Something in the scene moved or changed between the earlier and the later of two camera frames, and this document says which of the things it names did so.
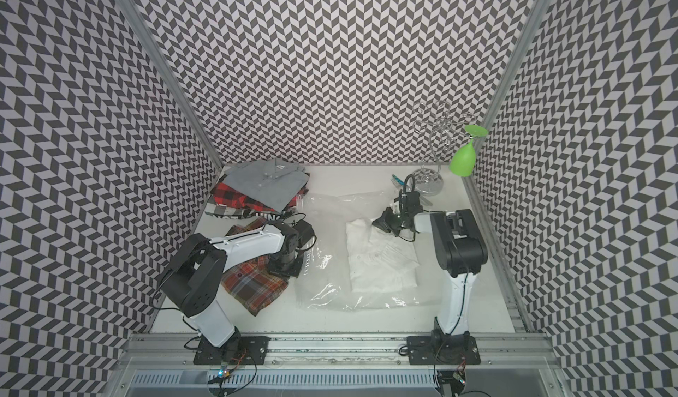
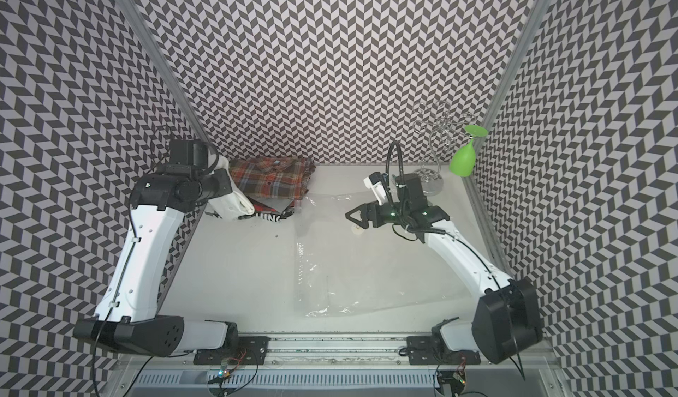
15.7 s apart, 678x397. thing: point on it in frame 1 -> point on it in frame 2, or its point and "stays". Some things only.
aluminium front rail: (139, 349) stays
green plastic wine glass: (463, 161) stays
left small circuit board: (223, 371) stays
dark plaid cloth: (252, 282) -> (279, 176)
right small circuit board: (456, 379) stays
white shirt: (378, 259) -> (232, 204)
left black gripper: (274, 271) -> (222, 176)
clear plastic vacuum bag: (352, 264) stays
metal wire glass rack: (440, 124) stays
